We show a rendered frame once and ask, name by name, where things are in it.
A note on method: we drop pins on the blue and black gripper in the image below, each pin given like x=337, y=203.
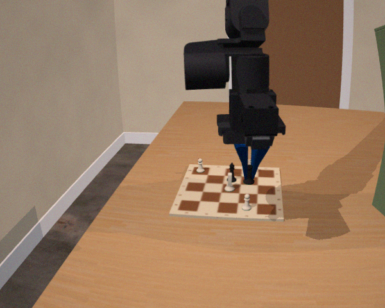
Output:
x=236, y=136

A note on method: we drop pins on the white pawn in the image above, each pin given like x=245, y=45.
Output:
x=200, y=168
x=246, y=205

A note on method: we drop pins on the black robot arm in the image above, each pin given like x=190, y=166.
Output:
x=207, y=66

